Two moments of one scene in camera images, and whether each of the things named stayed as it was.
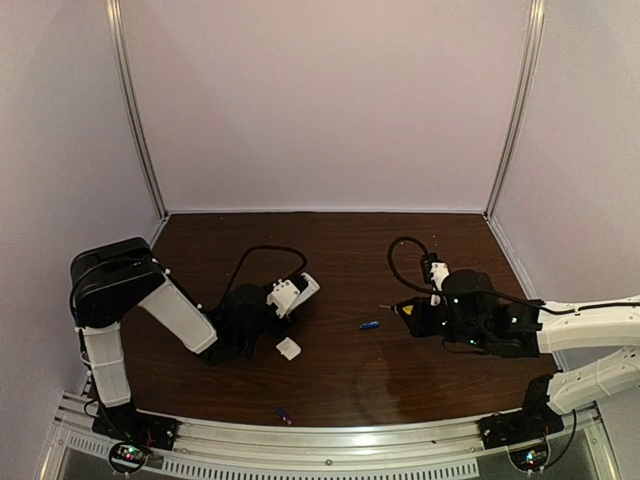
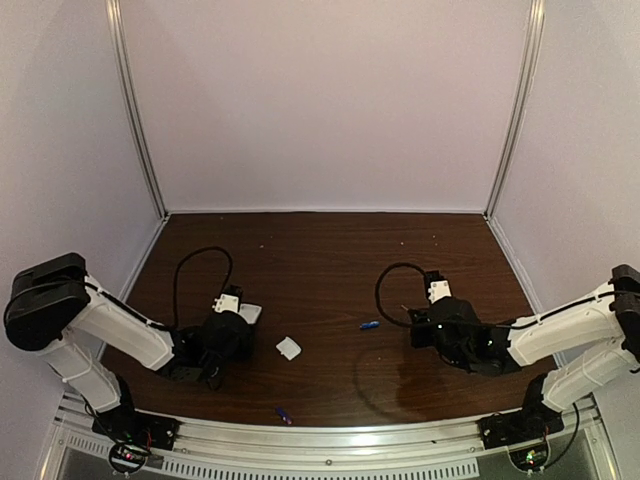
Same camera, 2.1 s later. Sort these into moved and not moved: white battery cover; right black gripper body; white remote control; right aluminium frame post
Moved: right black gripper body; white remote control
Not moved: right aluminium frame post; white battery cover
